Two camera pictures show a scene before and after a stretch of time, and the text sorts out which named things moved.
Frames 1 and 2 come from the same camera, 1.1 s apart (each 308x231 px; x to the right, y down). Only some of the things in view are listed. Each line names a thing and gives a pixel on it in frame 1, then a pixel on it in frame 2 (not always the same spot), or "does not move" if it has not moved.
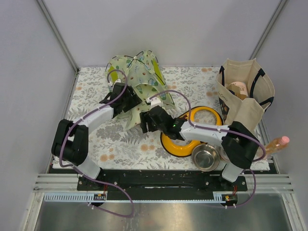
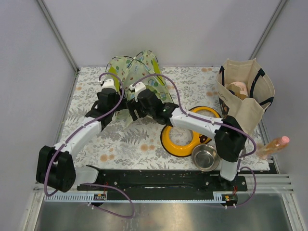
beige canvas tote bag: [245, 92] does not move
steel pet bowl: [205, 157] does not move
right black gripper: [145, 118] -> [133, 105]
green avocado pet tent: [143, 73] does not move
